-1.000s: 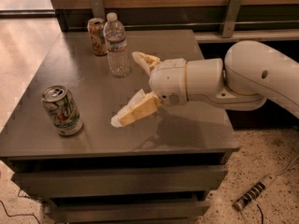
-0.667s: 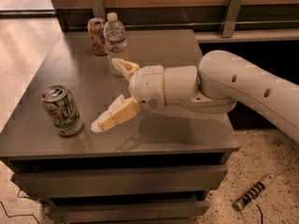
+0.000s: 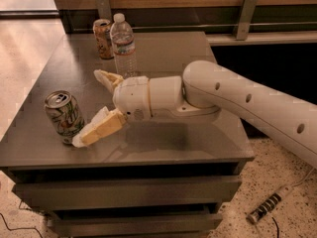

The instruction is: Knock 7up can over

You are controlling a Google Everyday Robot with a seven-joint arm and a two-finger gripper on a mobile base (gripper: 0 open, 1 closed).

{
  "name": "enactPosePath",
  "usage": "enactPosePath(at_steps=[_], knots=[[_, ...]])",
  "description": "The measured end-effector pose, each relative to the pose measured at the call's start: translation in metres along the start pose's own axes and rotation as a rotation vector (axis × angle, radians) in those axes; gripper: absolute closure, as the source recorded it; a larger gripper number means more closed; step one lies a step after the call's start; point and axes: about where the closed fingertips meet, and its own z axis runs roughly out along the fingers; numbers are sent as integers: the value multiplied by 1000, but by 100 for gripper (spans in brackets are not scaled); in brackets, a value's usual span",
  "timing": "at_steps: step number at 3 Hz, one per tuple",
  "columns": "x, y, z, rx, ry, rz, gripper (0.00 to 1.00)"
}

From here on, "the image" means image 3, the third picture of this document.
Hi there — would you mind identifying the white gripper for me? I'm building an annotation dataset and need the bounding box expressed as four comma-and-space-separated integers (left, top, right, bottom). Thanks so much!
72, 69, 152, 148

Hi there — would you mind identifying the green white 7up can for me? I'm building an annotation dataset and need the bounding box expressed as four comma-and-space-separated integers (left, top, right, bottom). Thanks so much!
45, 90, 85, 145

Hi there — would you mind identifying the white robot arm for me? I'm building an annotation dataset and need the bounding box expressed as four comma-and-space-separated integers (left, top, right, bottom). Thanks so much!
72, 60, 317, 168

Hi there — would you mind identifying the orange soda can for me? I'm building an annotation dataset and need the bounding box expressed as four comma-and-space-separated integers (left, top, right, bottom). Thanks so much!
93, 19, 113, 60

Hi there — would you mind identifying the clear plastic water bottle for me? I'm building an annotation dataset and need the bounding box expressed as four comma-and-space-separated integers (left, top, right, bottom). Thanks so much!
110, 13, 137, 78

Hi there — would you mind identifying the grey drawer cabinet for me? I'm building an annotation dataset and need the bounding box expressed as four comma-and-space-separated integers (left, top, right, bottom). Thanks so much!
0, 35, 254, 238

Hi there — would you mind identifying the grey lower drawer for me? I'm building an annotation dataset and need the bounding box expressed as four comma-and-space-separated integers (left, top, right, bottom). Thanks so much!
50, 214, 222, 237

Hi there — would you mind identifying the grey drawer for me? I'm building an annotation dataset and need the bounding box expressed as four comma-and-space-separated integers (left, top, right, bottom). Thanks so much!
50, 214, 222, 237
14, 176, 241, 211

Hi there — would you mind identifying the grey upper drawer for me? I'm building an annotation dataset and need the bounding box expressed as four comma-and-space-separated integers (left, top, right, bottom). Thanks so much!
14, 176, 241, 211

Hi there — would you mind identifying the white power strip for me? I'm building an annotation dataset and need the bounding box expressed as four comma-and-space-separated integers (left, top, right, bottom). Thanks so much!
247, 185, 293, 224

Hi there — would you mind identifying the left metal bracket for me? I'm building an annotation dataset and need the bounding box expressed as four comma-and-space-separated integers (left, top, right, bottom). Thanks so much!
95, 0, 112, 21

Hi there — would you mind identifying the metal bracket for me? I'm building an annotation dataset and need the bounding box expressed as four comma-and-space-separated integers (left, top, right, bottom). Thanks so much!
95, 0, 112, 21
234, 0, 258, 41

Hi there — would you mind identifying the black cable on floor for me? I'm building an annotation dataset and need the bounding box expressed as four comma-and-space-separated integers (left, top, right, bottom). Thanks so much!
0, 200, 45, 238

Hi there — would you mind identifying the right metal bracket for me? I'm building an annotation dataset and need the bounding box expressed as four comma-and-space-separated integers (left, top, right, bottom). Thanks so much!
234, 0, 258, 41

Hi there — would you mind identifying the wooden wall counter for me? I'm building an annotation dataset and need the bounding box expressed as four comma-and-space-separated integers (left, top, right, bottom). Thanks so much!
53, 0, 317, 46

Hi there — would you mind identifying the black cable near strip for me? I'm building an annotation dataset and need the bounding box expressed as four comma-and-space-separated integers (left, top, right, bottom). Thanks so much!
270, 216, 281, 238

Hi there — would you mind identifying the white power strip cable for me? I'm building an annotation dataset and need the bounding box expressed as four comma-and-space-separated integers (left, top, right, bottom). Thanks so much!
290, 164, 317, 188

